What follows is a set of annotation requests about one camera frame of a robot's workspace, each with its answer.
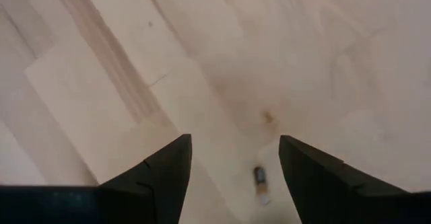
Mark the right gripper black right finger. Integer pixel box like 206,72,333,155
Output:
278,135,411,224

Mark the small copper-black battery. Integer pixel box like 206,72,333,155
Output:
253,165,271,207

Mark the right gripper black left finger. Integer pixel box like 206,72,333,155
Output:
98,133,193,224

